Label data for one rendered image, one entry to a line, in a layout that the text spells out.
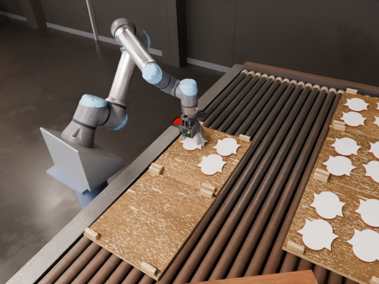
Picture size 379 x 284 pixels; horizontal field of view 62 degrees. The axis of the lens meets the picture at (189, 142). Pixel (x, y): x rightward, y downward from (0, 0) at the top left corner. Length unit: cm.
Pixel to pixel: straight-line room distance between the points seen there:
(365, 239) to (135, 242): 83
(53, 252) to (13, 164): 212
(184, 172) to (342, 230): 67
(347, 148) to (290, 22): 238
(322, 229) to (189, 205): 51
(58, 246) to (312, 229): 94
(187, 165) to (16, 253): 156
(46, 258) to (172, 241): 46
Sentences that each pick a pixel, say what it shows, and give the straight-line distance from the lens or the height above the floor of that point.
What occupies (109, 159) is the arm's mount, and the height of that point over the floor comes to 97.
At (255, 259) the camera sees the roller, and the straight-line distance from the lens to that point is 119.
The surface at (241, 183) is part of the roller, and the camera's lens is 141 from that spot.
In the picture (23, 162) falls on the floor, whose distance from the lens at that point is 334.
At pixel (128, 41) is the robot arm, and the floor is 142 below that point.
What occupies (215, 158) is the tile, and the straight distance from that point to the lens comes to 148.
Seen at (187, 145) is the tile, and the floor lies 95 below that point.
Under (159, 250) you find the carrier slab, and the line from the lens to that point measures 118.
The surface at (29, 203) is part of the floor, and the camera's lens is 289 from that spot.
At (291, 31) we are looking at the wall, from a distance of 386.
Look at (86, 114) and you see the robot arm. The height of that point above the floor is 116.
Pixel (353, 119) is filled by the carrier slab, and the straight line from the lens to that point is 191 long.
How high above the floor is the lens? 193
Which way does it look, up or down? 39 degrees down
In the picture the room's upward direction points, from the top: 2 degrees counter-clockwise
